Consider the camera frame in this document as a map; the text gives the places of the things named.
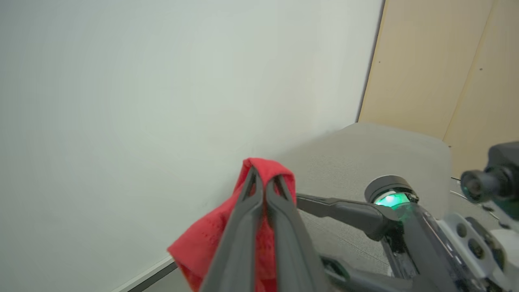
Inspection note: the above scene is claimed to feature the white black baseboard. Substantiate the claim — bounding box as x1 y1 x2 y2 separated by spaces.
112 255 179 292

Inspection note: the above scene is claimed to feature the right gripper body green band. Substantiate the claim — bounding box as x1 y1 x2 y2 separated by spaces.
365 175 511 292

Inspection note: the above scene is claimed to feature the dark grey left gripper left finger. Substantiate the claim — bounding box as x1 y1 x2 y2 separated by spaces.
199 167 265 292

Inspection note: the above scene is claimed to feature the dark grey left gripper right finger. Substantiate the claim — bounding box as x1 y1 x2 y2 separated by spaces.
264 176 329 292

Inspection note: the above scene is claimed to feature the grey fabric sofa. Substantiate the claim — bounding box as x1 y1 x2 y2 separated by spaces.
280 122 503 292

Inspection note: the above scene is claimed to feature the red white sports garment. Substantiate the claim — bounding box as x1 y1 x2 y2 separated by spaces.
167 157 297 292

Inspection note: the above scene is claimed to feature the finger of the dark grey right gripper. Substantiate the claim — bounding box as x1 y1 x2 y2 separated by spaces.
320 256 414 292
296 194 400 240

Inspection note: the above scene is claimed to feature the beige wooden panel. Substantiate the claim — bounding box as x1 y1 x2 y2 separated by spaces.
357 0 519 179

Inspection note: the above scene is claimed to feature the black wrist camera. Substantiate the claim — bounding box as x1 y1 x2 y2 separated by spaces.
460 141 519 221

